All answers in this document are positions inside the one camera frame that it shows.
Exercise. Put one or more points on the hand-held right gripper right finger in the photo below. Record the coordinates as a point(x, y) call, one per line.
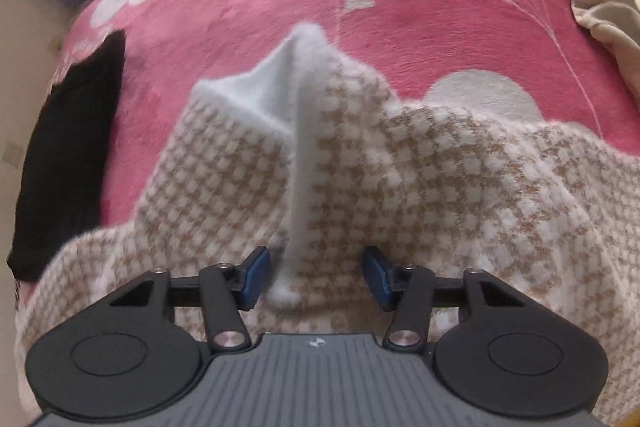
point(379, 279)

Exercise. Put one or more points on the beige jacket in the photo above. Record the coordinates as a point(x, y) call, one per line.
point(610, 7)

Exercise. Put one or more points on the pink floral blanket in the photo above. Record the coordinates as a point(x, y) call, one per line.
point(400, 17)

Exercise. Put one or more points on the black folded garment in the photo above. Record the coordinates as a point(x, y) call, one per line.
point(65, 157)

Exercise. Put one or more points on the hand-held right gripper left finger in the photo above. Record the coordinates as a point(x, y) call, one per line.
point(254, 279)

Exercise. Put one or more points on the beige houndstooth knit cardigan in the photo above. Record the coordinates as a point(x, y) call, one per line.
point(450, 182)

